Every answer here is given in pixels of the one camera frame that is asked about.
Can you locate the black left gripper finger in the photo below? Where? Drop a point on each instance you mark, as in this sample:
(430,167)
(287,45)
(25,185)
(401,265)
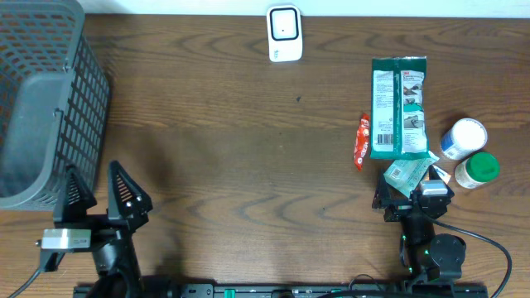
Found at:
(128,203)
(74,200)

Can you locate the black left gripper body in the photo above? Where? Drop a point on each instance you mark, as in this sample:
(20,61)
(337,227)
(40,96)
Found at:
(102,228)

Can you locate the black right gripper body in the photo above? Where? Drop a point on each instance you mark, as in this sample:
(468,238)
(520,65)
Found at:
(400,209)

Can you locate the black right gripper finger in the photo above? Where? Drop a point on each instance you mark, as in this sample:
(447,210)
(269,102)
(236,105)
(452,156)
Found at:
(434,176)
(382,197)

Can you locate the light green snack packet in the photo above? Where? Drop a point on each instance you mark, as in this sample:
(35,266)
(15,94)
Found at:
(405,175)

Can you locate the small orange box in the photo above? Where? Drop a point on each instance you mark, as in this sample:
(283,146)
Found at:
(445,176)

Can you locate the red white snack packet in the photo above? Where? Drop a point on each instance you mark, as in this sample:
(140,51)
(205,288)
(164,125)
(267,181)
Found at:
(361,145)

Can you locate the green lid white jar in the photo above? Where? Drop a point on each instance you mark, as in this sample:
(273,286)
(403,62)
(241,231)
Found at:
(477,170)

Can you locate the green white gloves packet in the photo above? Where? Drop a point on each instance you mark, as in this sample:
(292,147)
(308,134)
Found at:
(398,128)

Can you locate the white blue label jar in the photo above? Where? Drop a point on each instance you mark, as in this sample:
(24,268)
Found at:
(465,137)

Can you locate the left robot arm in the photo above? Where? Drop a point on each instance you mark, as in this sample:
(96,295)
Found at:
(132,280)

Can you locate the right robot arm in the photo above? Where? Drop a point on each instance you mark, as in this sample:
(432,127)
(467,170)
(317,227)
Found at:
(430,257)

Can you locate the white barcode scanner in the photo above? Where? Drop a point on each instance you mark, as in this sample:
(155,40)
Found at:
(284,33)

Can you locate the grey plastic mesh basket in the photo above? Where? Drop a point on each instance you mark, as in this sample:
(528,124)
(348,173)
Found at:
(54,102)

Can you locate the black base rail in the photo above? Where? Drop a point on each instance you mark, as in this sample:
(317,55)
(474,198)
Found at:
(294,291)

